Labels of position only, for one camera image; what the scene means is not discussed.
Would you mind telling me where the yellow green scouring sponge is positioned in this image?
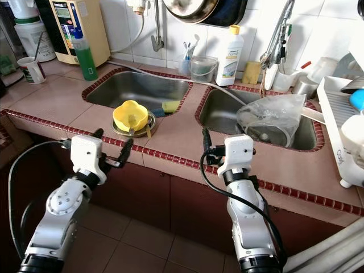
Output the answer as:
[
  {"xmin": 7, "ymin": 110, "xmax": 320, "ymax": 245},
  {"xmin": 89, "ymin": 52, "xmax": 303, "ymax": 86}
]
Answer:
[{"xmin": 160, "ymin": 101, "xmax": 181, "ymax": 113}]

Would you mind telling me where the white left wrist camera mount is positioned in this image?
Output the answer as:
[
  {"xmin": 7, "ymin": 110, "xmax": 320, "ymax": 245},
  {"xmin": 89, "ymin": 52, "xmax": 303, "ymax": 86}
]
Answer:
[{"xmin": 70, "ymin": 135, "xmax": 107, "ymax": 184}]

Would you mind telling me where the thick yellow sponge block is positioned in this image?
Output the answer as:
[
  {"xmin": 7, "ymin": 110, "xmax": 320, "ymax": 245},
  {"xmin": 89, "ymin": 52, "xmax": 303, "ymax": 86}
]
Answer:
[{"xmin": 241, "ymin": 61, "xmax": 262, "ymax": 86}]

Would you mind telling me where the white tubular frame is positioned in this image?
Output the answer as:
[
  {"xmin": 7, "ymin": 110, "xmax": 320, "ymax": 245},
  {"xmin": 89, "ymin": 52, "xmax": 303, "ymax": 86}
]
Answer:
[{"xmin": 284, "ymin": 219, "xmax": 364, "ymax": 273}]

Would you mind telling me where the thin stirring spoon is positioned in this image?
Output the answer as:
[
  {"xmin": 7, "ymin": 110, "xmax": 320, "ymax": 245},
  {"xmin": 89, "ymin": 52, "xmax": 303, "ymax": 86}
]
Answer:
[{"xmin": 34, "ymin": 35, "xmax": 45, "ymax": 62}]

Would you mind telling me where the shallow stainless steel bowl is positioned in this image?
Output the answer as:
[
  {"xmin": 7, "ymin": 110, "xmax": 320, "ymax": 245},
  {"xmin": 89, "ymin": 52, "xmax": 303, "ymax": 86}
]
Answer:
[{"xmin": 111, "ymin": 114, "xmax": 155, "ymax": 138}]

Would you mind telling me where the clear plastic bucket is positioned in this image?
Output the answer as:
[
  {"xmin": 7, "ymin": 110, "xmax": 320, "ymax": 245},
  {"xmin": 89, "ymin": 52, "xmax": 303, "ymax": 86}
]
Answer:
[{"xmin": 189, "ymin": 56, "xmax": 218, "ymax": 84}]

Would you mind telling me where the steel wall tap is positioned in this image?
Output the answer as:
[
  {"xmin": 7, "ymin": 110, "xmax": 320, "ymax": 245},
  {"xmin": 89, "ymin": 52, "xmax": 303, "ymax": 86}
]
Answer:
[{"xmin": 150, "ymin": 0, "xmax": 164, "ymax": 52}]

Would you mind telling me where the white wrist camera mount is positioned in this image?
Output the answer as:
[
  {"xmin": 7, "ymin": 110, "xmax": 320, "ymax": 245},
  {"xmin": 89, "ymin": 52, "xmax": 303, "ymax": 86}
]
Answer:
[
  {"xmin": 217, "ymin": 135, "xmax": 257, "ymax": 178},
  {"xmin": 70, "ymin": 135, "xmax": 107, "ymax": 184}
]

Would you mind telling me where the white dish rack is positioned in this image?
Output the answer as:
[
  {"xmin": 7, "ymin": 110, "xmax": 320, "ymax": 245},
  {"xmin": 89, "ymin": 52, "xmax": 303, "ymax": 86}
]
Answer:
[{"xmin": 317, "ymin": 76, "xmax": 364, "ymax": 188}]

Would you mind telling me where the white dish soap bottle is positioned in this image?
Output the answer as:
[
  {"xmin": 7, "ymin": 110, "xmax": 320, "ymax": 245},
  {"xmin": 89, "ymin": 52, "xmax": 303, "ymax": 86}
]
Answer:
[{"xmin": 215, "ymin": 24, "xmax": 245, "ymax": 87}]

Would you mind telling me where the white printed mug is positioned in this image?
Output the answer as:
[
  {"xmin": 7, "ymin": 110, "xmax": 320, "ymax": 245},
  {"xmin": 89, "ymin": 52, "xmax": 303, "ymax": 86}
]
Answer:
[{"xmin": 17, "ymin": 56, "xmax": 45, "ymax": 85}]

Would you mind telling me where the chrome kitchen faucet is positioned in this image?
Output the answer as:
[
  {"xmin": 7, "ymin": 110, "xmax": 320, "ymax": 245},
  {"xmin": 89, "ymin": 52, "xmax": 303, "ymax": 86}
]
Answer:
[{"xmin": 260, "ymin": 0, "xmax": 297, "ymax": 72}]

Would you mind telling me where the white curved water tube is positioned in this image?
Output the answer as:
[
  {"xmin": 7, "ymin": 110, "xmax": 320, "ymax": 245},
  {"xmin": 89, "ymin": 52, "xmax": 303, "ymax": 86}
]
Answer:
[{"xmin": 108, "ymin": 11, "xmax": 144, "ymax": 55}]

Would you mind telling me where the steel hanging pan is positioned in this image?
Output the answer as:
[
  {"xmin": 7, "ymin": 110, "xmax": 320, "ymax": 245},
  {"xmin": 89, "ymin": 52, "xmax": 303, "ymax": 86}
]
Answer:
[{"xmin": 163, "ymin": 0, "xmax": 234, "ymax": 23}]

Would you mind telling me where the yellow plastic bowl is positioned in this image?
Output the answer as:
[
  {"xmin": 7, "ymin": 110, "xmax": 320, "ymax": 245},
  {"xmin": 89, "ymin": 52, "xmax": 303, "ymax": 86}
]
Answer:
[{"xmin": 113, "ymin": 101, "xmax": 150, "ymax": 133}]

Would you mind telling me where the white utensil cup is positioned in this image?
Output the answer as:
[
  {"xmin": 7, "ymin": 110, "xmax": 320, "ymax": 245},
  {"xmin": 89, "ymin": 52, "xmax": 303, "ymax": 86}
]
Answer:
[{"xmin": 272, "ymin": 68, "xmax": 299, "ymax": 92}]

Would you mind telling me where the blue bowl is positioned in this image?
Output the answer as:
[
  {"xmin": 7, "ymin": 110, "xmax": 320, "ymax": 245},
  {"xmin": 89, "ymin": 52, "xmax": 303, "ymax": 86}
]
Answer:
[{"xmin": 350, "ymin": 88, "xmax": 364, "ymax": 113}]

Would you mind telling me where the clear toothbrush cup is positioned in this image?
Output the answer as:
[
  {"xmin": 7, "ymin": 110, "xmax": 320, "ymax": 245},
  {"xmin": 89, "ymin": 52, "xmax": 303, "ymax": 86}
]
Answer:
[{"xmin": 176, "ymin": 56, "xmax": 192, "ymax": 77}]

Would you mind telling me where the brown rubber band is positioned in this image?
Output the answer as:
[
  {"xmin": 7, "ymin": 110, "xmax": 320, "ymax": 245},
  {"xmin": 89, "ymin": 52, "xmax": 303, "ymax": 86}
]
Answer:
[{"xmin": 260, "ymin": 65, "xmax": 268, "ymax": 97}]

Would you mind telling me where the beige water ionizer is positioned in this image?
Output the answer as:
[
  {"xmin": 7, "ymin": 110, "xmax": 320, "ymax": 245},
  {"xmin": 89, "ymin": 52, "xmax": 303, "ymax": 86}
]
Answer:
[{"xmin": 34, "ymin": 0, "xmax": 110, "ymax": 67}]

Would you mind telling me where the green liquid soap bottle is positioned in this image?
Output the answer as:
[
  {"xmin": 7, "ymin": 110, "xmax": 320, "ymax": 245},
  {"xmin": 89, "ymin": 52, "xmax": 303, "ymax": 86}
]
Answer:
[{"xmin": 71, "ymin": 28, "xmax": 98, "ymax": 81}]

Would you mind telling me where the black hanging pan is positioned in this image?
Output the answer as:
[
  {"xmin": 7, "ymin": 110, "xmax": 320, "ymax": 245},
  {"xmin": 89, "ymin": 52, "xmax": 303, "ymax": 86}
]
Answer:
[{"xmin": 202, "ymin": 0, "xmax": 249, "ymax": 28}]

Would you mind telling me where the clear plastic container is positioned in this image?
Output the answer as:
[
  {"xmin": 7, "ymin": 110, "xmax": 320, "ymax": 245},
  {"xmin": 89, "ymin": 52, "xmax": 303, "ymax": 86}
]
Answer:
[{"xmin": 0, "ymin": 23, "xmax": 16, "ymax": 75}]

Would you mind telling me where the white jug appliance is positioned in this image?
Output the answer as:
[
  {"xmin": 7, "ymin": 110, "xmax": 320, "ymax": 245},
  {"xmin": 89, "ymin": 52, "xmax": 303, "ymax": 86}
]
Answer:
[{"xmin": 340, "ymin": 113, "xmax": 364, "ymax": 171}]

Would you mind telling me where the upturned steel bowl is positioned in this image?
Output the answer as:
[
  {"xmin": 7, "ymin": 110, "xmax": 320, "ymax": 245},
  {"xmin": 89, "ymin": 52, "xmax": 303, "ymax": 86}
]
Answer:
[{"xmin": 334, "ymin": 53, "xmax": 364, "ymax": 94}]

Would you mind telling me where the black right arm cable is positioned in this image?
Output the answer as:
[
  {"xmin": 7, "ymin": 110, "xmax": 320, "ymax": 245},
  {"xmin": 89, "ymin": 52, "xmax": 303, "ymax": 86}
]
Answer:
[{"xmin": 200, "ymin": 151, "xmax": 288, "ymax": 265}]

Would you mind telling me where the clear plastic bag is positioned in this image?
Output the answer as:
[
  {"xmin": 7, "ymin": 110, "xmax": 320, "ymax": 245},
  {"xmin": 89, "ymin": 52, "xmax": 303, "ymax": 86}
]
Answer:
[{"xmin": 236, "ymin": 94, "xmax": 308, "ymax": 147}]

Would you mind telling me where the small steel cup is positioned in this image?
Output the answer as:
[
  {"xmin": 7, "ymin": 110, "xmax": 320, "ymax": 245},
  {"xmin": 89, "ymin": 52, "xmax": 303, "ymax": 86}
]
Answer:
[{"xmin": 293, "ymin": 77, "xmax": 319, "ymax": 98}]

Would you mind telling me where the steel pot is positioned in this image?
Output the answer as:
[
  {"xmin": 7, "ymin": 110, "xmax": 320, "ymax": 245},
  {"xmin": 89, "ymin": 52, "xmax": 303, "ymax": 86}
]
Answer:
[{"xmin": 238, "ymin": 111, "xmax": 296, "ymax": 148}]

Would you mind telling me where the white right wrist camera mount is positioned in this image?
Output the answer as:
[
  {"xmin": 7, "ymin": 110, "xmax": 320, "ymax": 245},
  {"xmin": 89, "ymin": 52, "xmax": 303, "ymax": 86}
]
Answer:
[{"xmin": 217, "ymin": 135, "xmax": 257, "ymax": 178}]

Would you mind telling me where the large white plastic jar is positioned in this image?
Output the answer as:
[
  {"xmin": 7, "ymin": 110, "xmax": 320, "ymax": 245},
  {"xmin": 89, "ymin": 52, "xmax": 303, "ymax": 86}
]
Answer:
[{"xmin": 9, "ymin": 0, "xmax": 55, "ymax": 63}]

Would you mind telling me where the clear spray bottle red trigger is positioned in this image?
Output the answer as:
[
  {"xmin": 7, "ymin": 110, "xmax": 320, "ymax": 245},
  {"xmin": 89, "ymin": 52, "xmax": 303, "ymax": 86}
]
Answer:
[{"xmin": 301, "ymin": 56, "xmax": 339, "ymax": 85}]

